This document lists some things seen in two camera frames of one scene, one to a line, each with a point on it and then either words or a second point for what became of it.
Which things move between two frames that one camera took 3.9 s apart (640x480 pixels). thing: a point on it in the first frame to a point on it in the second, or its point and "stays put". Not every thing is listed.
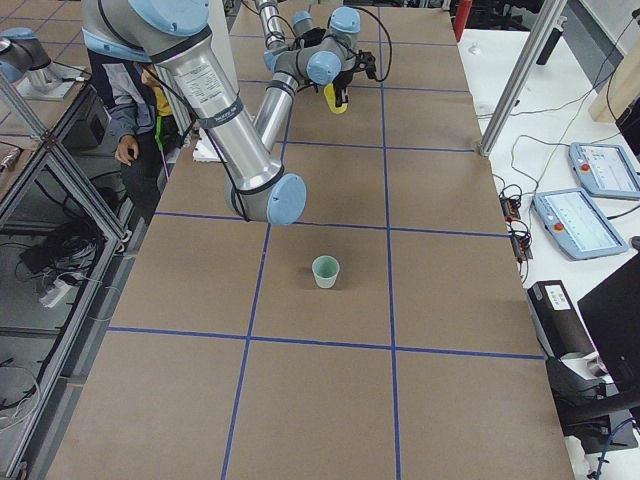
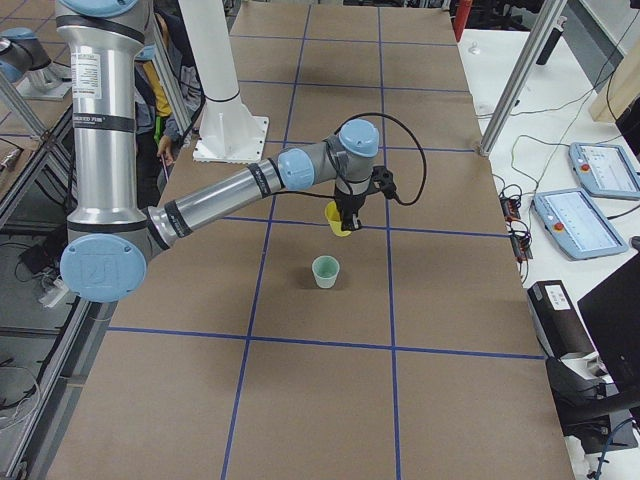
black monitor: x=612 y=313 stays put
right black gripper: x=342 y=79 to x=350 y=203
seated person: x=139 y=101 stays put
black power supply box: x=560 y=328 stays put
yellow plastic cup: x=330 y=97 to x=333 y=217
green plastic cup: x=325 y=270 stays put
